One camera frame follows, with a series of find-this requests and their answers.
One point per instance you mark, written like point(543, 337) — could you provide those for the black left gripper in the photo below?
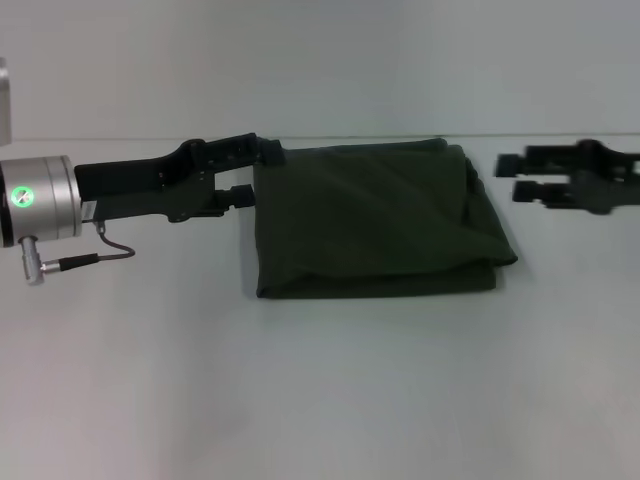
point(150, 187)

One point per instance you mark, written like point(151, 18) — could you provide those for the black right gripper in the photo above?
point(605, 177)

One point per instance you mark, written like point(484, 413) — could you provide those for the dark green t-shirt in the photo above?
point(375, 220)

